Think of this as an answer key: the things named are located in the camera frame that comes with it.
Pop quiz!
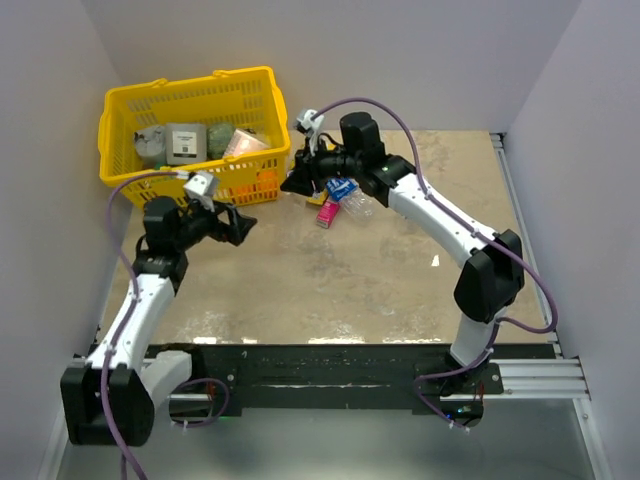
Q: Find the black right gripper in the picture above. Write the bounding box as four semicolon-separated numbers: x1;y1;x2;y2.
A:
281;136;362;197

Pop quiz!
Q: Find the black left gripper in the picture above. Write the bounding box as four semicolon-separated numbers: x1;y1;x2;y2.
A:
174;196;256;251

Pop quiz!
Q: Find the clear bottle blue label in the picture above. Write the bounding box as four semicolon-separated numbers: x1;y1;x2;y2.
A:
326;178;373;222

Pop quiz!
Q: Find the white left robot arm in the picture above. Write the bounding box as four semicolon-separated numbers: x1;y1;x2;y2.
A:
60;196;258;447

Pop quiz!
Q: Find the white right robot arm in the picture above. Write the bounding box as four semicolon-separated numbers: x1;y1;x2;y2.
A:
281;109;524;393

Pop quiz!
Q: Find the yellow snack bag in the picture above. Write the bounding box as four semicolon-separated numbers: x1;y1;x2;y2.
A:
304;189;328;206

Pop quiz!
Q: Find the orange item in basket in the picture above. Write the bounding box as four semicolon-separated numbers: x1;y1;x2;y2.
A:
237;170;279;203

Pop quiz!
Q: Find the pink cardboard box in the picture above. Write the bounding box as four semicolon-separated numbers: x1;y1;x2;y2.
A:
316;198;340;229

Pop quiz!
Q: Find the pink packet in basket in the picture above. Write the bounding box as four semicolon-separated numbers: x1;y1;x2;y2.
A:
223;129;270;158

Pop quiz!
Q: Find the green round item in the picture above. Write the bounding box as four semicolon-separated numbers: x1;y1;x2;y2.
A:
206;122;236;160

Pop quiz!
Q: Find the grey box with label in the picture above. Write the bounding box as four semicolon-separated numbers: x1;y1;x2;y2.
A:
165;123;207;166

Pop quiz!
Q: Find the yellow plastic shopping basket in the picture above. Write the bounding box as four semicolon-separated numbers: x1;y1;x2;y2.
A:
98;66;291;208

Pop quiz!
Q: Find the grey pouch in basket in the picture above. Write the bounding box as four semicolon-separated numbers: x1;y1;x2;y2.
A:
133;125;166;168

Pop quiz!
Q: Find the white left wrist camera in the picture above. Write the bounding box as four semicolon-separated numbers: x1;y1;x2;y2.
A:
179;170;219;211

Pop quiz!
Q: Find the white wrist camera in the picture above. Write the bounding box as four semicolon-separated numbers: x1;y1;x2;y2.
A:
179;170;219;211
294;109;325;154

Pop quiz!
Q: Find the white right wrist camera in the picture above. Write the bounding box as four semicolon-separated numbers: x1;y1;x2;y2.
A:
294;109;325;154

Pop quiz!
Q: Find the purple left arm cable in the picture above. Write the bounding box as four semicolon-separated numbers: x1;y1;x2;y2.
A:
102;170;194;480

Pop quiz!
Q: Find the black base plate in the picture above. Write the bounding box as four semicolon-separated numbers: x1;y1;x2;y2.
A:
145;343;504;417

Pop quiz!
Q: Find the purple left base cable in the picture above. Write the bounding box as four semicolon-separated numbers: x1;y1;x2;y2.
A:
168;377;232;431

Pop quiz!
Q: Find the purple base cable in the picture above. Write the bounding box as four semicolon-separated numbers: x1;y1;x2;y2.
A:
168;377;232;431
413;367;489;432

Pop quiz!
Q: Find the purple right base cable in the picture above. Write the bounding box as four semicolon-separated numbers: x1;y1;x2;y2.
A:
413;367;489;432

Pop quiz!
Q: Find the aluminium rail frame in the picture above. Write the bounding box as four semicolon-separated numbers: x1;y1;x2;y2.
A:
70;136;589;467

